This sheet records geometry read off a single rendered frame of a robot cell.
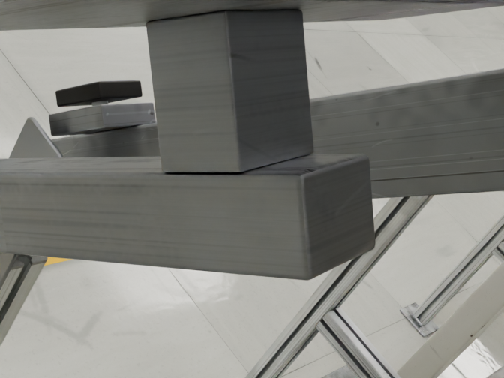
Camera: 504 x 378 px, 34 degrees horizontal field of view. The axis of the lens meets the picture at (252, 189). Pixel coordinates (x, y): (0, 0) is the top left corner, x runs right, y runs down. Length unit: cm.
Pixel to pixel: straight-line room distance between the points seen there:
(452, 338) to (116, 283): 66
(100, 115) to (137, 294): 112
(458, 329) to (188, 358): 52
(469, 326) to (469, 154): 123
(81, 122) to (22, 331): 95
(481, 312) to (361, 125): 119
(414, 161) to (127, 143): 23
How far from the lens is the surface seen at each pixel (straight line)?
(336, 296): 138
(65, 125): 61
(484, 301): 164
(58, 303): 159
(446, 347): 170
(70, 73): 220
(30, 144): 62
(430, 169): 46
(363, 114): 48
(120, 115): 59
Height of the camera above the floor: 111
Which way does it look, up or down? 31 degrees down
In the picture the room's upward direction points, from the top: 34 degrees clockwise
